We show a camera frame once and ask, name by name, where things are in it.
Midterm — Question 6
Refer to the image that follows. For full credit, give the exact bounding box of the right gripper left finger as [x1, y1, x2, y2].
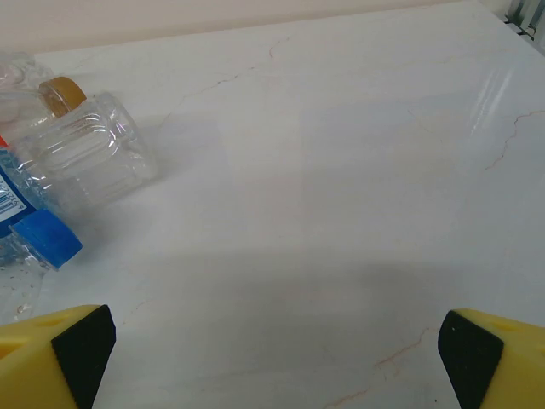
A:
[0, 303, 117, 409]

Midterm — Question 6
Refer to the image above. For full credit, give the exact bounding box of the clear bottle blue label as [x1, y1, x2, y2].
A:
[0, 89, 159, 239]

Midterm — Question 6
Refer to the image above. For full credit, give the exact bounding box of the blue cap cola bottle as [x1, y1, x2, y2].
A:
[0, 210, 84, 325]

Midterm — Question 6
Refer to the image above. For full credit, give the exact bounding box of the aluminium table side rail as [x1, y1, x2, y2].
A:
[504, 0, 545, 42]

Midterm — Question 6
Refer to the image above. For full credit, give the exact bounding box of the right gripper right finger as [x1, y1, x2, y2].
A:
[438, 308, 545, 409]

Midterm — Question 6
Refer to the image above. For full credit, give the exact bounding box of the orange label bottle tan cap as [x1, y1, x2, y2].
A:
[0, 75, 89, 124]

